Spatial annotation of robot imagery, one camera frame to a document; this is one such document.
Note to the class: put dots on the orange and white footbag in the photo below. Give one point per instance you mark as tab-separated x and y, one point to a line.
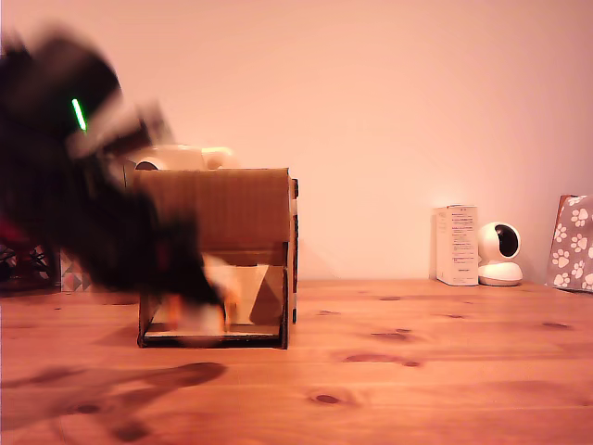
208	320

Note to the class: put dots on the triangle pattern tissue box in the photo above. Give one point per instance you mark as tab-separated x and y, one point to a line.
74	280

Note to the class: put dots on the cardboard dice tower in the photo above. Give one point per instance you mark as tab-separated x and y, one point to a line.
241	208

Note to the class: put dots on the small white round camera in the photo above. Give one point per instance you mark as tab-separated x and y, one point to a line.
498	273

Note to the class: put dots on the red glass bowl on foot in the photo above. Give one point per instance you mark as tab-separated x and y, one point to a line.
11	230

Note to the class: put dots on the white carton with small print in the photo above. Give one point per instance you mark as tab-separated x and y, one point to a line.
458	245

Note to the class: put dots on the grey paw print bag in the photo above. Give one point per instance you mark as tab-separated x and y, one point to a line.
574	245

